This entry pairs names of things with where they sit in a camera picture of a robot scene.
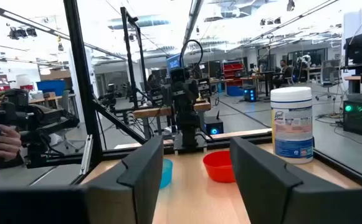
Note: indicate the blue computer monitor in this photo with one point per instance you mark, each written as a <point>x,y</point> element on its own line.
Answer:
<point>173,62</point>

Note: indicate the black computer tower blue light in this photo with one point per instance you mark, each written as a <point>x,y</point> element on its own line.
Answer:
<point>213,126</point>

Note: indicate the wooden background table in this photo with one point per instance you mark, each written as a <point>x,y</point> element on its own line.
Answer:
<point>149,112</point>

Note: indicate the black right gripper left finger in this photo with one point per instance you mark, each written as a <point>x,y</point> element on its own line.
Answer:
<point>127,186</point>

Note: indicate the black background rig frame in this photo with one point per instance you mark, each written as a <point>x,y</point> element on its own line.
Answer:
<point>129,56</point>

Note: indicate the blue barrel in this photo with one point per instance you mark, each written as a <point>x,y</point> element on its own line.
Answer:
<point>234,91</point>

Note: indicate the black computer tower green lights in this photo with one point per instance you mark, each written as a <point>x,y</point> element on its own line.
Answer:
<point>361,118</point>

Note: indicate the person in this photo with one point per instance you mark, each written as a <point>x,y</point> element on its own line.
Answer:
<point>284,73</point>

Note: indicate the red plastic bowl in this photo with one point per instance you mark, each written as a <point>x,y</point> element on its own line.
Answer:
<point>218,168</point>

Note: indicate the grey office chair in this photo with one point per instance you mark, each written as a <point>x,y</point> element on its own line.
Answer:
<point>329,76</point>

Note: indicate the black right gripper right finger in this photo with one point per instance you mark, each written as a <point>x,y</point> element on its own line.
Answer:
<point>268,186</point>

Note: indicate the red parts shelf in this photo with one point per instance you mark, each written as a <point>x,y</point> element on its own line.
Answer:
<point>233,73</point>

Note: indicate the black ceiling studio light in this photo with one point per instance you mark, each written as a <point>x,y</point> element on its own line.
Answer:
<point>21,32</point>

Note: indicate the silver metal bracket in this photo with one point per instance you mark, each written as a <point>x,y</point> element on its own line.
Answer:
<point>86,155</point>

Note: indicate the black background robot arm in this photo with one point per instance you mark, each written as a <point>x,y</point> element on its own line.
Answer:
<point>109,96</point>

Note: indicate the blue storage bin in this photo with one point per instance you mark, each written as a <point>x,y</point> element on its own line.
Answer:
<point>51,87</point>

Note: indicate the white disinfecting wipes canister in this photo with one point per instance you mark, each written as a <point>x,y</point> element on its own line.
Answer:
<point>293,130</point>

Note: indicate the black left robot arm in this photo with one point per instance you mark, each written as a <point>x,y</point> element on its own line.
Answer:
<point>185,118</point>

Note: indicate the black aluminium table frame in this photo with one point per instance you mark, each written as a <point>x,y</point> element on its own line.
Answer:
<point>84,93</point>

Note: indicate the person's hand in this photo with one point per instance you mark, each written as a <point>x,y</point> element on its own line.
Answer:
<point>0,144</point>

